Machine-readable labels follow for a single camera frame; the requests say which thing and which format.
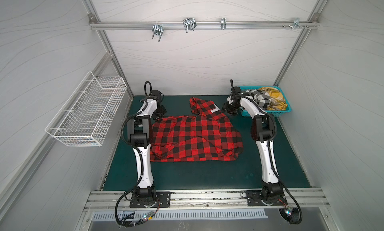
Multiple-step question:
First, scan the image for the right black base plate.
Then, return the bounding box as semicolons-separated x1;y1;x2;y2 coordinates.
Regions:
245;189;288;206

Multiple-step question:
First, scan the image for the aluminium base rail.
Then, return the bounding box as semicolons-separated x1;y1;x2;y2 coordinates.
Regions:
84;188;331;212

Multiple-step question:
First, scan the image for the small metal clamp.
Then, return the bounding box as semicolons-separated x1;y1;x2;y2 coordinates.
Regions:
221;18;227;30

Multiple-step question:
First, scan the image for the yellow plaid shirt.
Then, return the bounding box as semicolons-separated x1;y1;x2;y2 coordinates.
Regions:
259;87;288;111

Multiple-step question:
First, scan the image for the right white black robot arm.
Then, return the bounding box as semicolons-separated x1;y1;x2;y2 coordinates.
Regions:
223;79;296;206

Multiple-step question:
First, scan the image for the white wire basket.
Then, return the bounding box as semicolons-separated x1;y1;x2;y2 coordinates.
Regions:
45;71;127;147

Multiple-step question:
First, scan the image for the right base cable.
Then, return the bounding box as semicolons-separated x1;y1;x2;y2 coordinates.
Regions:
278;197;304;225

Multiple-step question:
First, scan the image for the horizontal aluminium rail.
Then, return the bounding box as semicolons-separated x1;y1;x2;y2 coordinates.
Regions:
90;20;321;30

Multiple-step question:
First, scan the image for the red black plaid shirt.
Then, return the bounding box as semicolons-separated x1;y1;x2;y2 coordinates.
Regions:
150;97;244;162

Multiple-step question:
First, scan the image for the teal plastic basket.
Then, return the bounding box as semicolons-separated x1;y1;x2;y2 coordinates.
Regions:
240;86;291;117

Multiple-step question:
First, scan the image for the black white checked shirt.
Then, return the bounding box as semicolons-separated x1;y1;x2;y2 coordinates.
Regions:
248;89;272;110

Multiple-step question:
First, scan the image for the metal bracket with bolts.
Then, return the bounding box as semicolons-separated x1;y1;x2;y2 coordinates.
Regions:
282;18;309;30

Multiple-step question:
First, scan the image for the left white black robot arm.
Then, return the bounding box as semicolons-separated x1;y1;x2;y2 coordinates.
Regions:
121;81;167;206

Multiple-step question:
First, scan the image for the left base cable bundle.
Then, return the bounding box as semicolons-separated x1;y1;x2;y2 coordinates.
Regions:
114;197;160;228

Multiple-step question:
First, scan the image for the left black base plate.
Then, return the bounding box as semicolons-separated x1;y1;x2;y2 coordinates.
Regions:
129;192;171;209

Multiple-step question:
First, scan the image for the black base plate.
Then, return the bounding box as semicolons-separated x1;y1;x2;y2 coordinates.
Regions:
129;192;171;209
245;189;288;206

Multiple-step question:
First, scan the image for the metal U-bolt clamp middle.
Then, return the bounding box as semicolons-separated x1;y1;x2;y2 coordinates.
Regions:
183;17;197;33

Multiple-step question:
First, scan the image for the metal U-bolt clamp left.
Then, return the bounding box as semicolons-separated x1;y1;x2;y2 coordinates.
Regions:
152;24;164;42

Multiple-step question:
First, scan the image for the white vent strip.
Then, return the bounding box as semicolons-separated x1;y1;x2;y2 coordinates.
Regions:
92;209;268;222

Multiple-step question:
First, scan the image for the metal u-bolt clamp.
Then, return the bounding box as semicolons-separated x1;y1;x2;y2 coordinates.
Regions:
152;24;164;42
183;17;197;33

